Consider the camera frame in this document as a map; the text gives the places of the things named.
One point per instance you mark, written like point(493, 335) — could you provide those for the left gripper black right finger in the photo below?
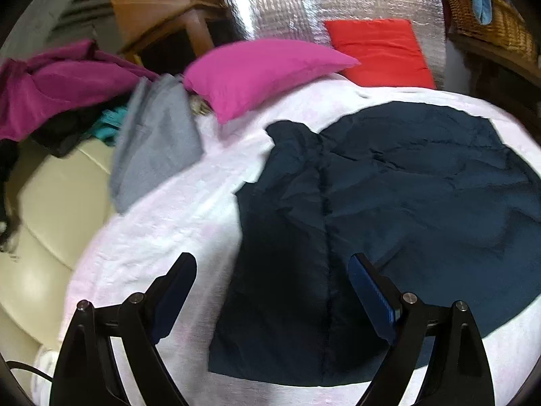
point(458, 372)

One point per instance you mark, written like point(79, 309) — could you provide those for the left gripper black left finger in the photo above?
point(86, 372)

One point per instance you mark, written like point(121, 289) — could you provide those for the navy blue zip jacket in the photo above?
point(430, 195)

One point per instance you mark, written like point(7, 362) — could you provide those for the white embossed bed blanket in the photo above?
point(196, 212)

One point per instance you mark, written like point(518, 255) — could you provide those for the cream leather chair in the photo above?
point(57, 206)

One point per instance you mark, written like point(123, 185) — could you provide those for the black garment on chair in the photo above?
point(59, 135)

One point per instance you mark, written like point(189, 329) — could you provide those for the teal garment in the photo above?
point(107, 126)

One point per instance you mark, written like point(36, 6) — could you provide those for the grey garment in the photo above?
point(158, 139)

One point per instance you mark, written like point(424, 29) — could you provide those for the purple fleece garment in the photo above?
point(58, 80)

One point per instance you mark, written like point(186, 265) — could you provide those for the wooden side table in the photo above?
point(481, 70)

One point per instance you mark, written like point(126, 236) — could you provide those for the red cushion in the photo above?
point(387, 52)

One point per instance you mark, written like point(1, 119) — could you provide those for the magenta pillow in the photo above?
point(238, 77)

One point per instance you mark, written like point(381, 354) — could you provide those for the silver foil insulation panel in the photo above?
point(304, 20)

